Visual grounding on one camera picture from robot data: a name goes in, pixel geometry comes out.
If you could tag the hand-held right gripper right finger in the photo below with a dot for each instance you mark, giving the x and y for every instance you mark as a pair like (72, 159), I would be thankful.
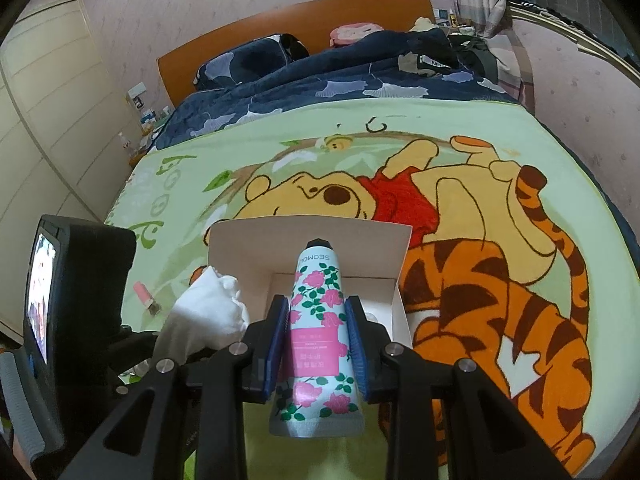
(357, 355)

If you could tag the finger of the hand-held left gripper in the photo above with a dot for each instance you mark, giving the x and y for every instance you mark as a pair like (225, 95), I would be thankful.
(137, 345)

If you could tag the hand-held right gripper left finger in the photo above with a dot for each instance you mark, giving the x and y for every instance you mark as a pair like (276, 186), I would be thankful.
(276, 355)

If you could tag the floral hand cream tube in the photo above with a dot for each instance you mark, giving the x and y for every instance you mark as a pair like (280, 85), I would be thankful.
(317, 310)

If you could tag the white cardboard box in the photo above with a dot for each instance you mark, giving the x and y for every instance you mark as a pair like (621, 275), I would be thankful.
(350, 245)

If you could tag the small pink bottle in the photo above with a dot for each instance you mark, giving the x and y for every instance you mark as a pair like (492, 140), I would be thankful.
(145, 296)

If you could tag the cream wardrobe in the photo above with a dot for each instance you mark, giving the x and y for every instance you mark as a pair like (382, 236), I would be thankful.
(45, 135)

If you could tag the cluster of small toiletries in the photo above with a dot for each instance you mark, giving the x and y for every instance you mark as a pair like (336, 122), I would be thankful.
(152, 120)

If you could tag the cartoon printed green blanket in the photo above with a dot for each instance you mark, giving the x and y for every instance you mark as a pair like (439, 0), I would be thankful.
(500, 240)

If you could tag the small white box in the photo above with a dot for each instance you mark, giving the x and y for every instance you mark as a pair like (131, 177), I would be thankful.
(136, 97)

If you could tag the navy leaf print pillow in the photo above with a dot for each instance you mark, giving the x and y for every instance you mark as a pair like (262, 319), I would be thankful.
(240, 62)

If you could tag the navy leaf print duvet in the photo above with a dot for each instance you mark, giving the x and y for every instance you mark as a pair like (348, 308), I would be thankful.
(320, 80)

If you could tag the orange wooden headboard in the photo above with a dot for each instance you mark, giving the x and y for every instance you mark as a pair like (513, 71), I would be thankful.
(225, 35)

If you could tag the pile of dark clothes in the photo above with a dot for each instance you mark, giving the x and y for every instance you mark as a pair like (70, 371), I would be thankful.
(435, 55)

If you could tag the pink plush cushion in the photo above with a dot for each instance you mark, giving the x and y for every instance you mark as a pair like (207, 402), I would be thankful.
(352, 35)

